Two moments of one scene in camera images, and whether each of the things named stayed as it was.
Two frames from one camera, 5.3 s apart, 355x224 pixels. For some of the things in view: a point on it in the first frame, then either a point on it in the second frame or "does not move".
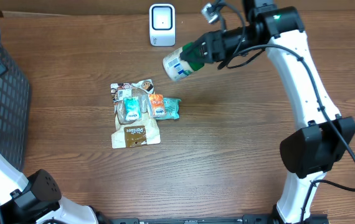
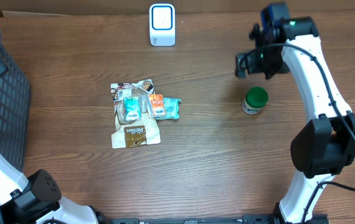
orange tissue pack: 157,105 does not move
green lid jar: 176,68 -> 256,98
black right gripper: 215,50 -> 254,68
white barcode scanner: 162,25 does not move
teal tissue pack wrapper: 171,107 does not move
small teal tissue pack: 132,107 does not move
